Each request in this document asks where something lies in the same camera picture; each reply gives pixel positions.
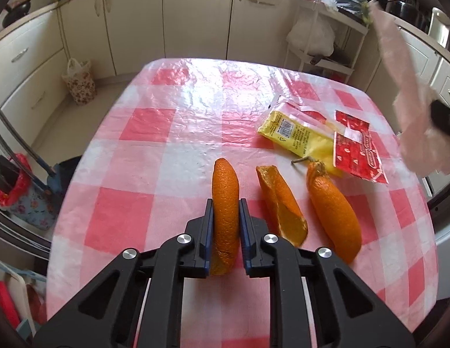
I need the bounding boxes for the orange peel segment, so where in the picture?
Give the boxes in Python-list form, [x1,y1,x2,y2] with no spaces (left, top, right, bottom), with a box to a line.
[210,158,241,276]

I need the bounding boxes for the floral bin with red liner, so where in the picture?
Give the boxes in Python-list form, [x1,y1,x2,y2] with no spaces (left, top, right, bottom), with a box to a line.
[0,153,57,230]

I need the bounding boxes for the bulging white plastic bag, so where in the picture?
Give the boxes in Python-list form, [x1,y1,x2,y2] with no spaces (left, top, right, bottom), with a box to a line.
[285,10,335,56]

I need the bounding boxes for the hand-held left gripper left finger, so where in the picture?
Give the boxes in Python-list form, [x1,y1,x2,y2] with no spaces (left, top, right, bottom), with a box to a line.
[33,199,215,348]

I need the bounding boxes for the red snack wrapper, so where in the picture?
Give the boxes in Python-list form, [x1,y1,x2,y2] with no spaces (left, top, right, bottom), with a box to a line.
[334,110,389,185]

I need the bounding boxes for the black pot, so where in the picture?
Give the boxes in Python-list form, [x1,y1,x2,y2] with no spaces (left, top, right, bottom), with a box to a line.
[388,0,419,27]

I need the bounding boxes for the black wok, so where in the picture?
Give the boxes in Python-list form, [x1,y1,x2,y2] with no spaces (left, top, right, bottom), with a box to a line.
[1,0,32,28]

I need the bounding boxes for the pale plastic bag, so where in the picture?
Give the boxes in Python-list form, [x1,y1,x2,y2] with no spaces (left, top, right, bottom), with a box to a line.
[368,0,450,173]

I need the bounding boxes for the cream lower cabinets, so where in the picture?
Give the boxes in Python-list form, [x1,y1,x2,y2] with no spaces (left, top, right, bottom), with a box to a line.
[0,0,305,153]

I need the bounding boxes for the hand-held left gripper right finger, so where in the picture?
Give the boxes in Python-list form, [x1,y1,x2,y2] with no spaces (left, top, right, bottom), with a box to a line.
[239,199,416,348]

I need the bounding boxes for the black plastic bag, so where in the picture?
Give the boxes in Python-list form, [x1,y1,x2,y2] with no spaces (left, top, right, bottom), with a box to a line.
[333,0,371,23]

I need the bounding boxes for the floral bag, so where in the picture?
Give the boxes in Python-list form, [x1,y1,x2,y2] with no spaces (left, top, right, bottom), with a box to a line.
[62,58,97,107]

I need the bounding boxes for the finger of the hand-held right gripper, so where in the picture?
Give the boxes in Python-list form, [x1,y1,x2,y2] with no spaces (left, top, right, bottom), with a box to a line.
[430,99,450,138]

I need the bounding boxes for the white cart rack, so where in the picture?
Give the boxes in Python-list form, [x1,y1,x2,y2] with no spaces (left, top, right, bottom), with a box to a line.
[282,0,371,85]

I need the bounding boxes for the white electric kettle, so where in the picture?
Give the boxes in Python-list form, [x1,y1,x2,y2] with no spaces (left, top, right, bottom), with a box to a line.
[427,6,450,48]

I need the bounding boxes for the dark blue dustpan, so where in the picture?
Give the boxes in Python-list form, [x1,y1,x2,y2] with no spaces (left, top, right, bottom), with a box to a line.
[47,155,83,194]

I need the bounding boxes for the cream drawer cabinet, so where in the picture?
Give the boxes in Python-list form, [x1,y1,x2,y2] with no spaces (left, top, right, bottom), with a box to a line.
[365,18,450,124]

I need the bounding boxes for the yellow snack wrapper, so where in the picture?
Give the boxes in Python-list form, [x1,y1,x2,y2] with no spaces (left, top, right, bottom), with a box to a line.
[257,96,346,179]

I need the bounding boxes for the orange peel wedge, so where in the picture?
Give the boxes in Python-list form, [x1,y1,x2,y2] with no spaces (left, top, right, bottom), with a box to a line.
[256,165,309,249]

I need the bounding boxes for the orange peel with stem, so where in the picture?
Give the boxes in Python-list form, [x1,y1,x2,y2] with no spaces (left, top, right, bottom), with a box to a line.
[306,159,363,265]

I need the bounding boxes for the red white checked tablecloth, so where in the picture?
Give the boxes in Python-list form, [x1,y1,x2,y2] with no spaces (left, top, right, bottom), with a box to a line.
[45,58,439,334]

